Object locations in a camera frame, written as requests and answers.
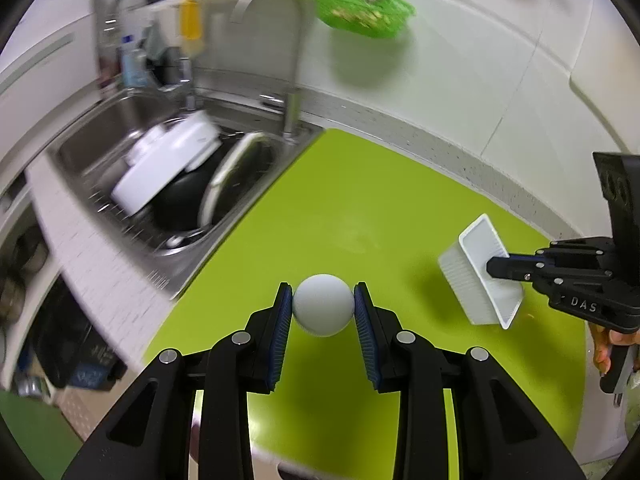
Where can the green plastic basket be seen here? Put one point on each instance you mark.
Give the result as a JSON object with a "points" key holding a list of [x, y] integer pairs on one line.
{"points": [[360, 10]]}

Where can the black bag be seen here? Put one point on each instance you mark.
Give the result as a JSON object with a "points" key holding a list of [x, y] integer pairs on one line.
{"points": [[70, 340]]}

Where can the tall steel faucet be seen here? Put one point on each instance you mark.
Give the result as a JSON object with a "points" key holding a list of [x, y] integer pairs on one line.
{"points": [[295, 85]]}

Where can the steel kitchen sink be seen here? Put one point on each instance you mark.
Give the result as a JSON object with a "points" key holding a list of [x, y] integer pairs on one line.
{"points": [[100, 130]]}

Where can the white plastic tray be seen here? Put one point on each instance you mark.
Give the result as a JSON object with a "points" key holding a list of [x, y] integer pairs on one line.
{"points": [[470, 285]]}

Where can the chrome tap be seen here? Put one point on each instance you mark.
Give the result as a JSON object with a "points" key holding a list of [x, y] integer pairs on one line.
{"points": [[185, 80]]}

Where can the white ball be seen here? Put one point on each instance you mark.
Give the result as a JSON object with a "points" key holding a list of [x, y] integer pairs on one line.
{"points": [[322, 305]]}

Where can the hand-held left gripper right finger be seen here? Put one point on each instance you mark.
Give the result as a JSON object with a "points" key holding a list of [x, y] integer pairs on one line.
{"points": [[367, 345]]}

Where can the blue bottle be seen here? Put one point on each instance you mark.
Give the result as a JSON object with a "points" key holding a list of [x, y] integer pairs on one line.
{"points": [[132, 65]]}

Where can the round cooker lid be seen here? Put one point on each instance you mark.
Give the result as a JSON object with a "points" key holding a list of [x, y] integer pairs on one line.
{"points": [[220, 180]]}

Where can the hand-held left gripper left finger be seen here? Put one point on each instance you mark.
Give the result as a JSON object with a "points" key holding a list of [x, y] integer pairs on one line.
{"points": [[281, 340]]}

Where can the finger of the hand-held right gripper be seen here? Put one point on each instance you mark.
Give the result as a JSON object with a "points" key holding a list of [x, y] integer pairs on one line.
{"points": [[515, 270], [580, 252]]}

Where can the green counter mat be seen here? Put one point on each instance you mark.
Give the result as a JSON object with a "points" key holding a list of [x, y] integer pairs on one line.
{"points": [[350, 200]]}

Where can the yellow plastic item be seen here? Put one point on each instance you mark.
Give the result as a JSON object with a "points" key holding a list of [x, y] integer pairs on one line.
{"points": [[192, 20]]}

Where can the person's right hand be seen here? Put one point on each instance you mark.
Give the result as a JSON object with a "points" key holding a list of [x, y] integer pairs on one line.
{"points": [[601, 350]]}

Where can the white wall appliance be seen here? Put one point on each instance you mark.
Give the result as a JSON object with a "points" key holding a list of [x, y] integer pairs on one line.
{"points": [[40, 50]]}

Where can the black pan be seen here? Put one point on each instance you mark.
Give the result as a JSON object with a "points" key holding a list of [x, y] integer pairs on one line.
{"points": [[185, 195]]}

